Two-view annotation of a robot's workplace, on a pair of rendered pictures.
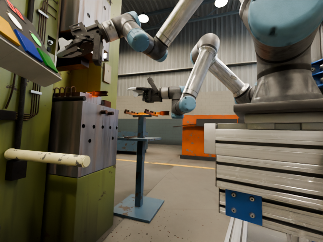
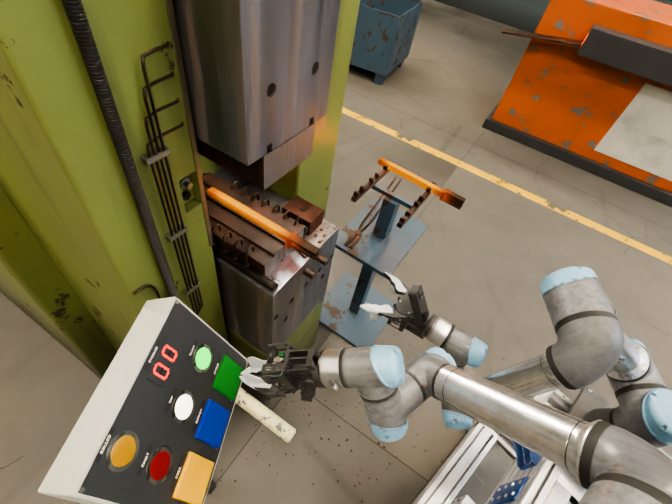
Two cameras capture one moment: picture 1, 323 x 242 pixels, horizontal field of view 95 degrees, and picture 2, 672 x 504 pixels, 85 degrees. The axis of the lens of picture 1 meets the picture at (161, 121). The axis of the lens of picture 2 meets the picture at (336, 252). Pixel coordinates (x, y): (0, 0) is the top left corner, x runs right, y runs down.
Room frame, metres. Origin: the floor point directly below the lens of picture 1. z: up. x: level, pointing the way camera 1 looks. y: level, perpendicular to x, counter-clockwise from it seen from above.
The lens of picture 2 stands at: (0.29, 0.24, 1.85)
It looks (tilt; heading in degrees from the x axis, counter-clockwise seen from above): 48 degrees down; 7
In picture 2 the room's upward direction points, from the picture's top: 12 degrees clockwise
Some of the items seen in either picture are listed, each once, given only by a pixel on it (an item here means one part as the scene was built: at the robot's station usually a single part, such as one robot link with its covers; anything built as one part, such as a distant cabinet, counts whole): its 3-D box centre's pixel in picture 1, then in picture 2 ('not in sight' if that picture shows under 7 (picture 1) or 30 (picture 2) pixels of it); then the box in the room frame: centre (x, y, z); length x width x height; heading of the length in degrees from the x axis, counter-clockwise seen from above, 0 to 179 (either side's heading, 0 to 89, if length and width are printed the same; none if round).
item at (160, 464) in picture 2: not in sight; (160, 465); (0.36, 0.47, 1.09); 0.05 x 0.03 x 0.04; 163
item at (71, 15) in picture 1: (78, 24); (230, 10); (1.11, 0.67, 1.56); 0.42 x 0.39 x 0.40; 73
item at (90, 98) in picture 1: (68, 99); (235, 220); (1.07, 0.69, 0.96); 0.42 x 0.20 x 0.09; 73
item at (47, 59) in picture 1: (46, 61); (227, 377); (0.56, 0.45, 1.01); 0.07 x 0.05 x 0.07; 8
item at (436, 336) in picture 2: (165, 93); (438, 330); (0.88, -0.02, 0.98); 0.08 x 0.05 x 0.08; 163
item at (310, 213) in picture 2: (101, 104); (302, 215); (1.19, 0.49, 0.95); 0.12 x 0.09 x 0.07; 73
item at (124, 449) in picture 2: not in sight; (123, 450); (0.35, 0.51, 1.16); 0.05 x 0.03 x 0.04; 163
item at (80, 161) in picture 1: (45, 157); (237, 394); (0.65, 0.50, 0.62); 0.44 x 0.05 x 0.05; 73
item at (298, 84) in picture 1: (282, 90); not in sight; (0.40, -0.33, 0.87); 0.15 x 0.15 x 0.10
